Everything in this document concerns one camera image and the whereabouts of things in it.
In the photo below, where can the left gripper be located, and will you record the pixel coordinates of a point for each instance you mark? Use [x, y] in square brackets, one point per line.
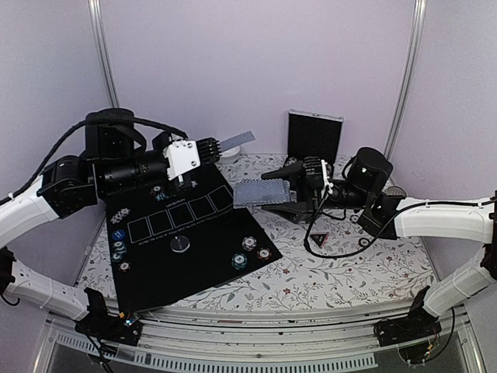
[172, 186]

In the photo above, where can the white ceramic bowl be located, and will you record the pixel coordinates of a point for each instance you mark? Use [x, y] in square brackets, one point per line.
[230, 156]

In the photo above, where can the clear dealer puck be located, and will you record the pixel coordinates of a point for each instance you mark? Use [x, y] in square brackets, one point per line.
[179, 244]

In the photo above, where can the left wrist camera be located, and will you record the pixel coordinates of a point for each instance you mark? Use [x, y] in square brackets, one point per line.
[184, 156]

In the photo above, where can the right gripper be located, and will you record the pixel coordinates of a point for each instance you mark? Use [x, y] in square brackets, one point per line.
[311, 197]

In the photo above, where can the left aluminium frame post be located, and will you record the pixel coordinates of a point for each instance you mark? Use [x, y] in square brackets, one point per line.
[98, 30]

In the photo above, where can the black poker mat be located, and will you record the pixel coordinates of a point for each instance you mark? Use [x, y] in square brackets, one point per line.
[165, 249]

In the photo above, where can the aluminium front rail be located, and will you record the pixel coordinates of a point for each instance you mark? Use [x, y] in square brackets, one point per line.
[177, 339]

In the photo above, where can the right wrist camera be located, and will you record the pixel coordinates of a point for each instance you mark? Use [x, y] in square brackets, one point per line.
[318, 175]

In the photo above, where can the dealt card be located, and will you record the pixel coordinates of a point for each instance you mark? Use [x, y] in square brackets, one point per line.
[236, 141]

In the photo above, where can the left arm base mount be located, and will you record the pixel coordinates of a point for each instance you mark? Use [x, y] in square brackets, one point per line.
[114, 328]

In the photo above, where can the blue round button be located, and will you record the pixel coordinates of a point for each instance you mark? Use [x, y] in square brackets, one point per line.
[118, 235]

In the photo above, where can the red poker chip stack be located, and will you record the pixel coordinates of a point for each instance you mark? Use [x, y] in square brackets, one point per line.
[364, 242]

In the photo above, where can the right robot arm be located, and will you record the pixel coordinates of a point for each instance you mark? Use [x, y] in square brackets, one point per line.
[392, 216]

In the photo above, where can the aluminium frame post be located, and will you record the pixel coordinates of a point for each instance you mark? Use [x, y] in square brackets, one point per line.
[414, 42]
[98, 30]

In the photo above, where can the black triangular token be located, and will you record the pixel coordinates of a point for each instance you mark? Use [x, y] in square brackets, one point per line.
[319, 238]

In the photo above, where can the blue playing card deck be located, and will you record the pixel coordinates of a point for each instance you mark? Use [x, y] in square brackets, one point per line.
[250, 193]

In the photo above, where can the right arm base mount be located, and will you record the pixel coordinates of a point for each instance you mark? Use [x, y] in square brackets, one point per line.
[415, 325]

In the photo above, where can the white chip stack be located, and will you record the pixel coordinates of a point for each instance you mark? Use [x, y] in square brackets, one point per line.
[249, 243]
[119, 216]

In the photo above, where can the right aluminium frame post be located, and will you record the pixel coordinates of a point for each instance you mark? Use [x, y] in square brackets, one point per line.
[414, 42]

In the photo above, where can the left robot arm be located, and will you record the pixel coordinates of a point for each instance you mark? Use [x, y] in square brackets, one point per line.
[109, 153]

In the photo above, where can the aluminium poker case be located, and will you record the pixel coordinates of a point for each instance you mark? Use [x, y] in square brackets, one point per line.
[313, 134]

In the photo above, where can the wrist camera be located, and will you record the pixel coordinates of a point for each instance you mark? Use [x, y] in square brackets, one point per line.
[184, 156]
[318, 175]

